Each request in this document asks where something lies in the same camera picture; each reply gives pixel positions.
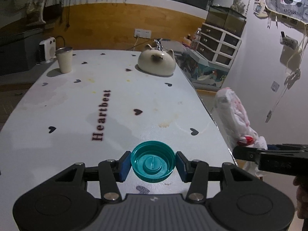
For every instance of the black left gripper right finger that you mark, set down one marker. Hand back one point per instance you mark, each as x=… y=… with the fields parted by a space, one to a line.
x=196 y=172

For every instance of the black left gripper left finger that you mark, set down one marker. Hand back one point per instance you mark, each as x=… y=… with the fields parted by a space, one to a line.
x=110 y=173

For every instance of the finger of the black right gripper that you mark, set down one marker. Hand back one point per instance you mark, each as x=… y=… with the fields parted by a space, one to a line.
x=246 y=153

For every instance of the teal plastic bottle cap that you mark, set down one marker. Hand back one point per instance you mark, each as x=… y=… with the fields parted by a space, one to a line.
x=152 y=161

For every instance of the white plastic trash bag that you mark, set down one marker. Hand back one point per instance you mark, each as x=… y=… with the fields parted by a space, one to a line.
x=235 y=121

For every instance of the colourful storage box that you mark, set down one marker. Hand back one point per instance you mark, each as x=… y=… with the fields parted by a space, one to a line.
x=201 y=76

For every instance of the white drawer organizer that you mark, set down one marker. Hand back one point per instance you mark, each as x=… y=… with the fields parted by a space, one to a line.
x=218 y=46

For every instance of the white ceramic cat figurine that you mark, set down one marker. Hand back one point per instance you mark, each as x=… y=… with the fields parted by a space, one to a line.
x=157 y=62

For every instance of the clear plastic water bottle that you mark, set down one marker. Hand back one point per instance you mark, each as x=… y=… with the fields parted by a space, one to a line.
x=196 y=38

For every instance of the cream metal cup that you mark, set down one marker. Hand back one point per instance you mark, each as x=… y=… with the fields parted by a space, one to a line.
x=65 y=57

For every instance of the silver rabbit figurine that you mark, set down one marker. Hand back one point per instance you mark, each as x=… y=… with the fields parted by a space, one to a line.
x=158 y=44

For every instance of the white small space heater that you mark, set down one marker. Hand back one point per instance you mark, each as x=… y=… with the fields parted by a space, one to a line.
x=47 y=49

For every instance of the glass fish tank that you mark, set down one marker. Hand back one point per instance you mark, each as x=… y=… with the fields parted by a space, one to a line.
x=226 y=19

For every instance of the white wall power socket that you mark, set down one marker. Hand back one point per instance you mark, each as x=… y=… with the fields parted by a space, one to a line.
x=141 y=33

